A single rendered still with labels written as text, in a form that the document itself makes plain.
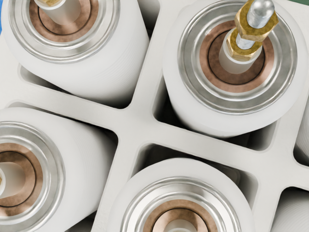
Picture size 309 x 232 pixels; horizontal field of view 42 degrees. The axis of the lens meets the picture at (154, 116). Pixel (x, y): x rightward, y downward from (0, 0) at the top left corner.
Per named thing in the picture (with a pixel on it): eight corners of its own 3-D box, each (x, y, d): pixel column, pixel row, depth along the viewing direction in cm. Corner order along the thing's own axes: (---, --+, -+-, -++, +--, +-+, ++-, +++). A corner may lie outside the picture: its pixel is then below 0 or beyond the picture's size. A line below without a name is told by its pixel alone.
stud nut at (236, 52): (222, 55, 23) (224, 52, 22) (228, 27, 23) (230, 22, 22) (257, 62, 23) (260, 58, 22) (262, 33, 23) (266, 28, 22)
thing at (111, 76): (98, 125, 45) (40, 107, 27) (54, 53, 46) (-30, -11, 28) (171, 78, 44) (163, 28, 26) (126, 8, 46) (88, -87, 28)
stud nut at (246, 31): (230, 37, 19) (232, 31, 18) (237, 2, 19) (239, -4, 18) (271, 44, 19) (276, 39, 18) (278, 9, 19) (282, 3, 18)
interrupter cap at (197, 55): (166, 103, 26) (166, 102, 26) (189, -8, 27) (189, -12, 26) (283, 126, 26) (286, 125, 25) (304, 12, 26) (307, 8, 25)
